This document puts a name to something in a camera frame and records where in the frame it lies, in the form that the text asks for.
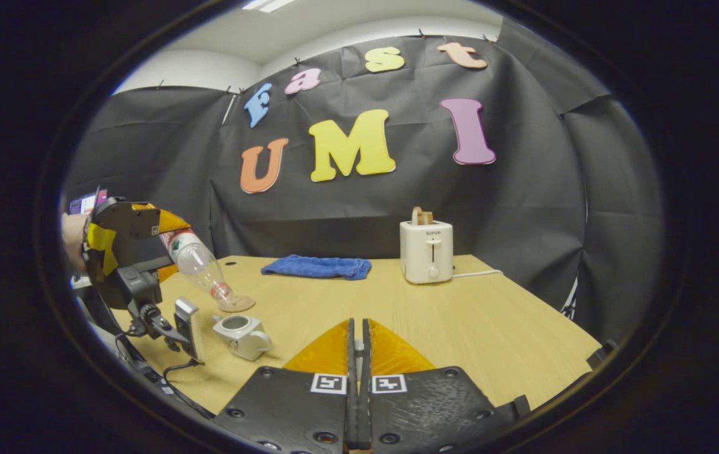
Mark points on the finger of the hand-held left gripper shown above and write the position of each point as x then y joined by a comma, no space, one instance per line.
157,263
123,221

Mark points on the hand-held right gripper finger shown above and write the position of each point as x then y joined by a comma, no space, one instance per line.
352,403
364,403

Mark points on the clear plastic water bottle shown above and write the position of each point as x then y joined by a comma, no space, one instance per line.
198,261

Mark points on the round brown coaster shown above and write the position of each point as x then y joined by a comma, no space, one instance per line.
243,306

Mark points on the white ceramic teacup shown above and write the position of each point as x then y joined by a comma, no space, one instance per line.
246,343

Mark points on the computer monitor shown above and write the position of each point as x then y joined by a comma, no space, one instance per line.
85,203

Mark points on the blue towel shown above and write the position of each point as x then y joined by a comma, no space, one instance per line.
315,267

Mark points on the white toaster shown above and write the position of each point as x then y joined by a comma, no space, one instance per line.
426,252

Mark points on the bread slice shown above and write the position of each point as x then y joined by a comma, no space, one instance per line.
422,217

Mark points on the black backdrop cloth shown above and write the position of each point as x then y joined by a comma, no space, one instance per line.
511,208

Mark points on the ceiling light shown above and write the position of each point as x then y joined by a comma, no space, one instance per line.
268,5

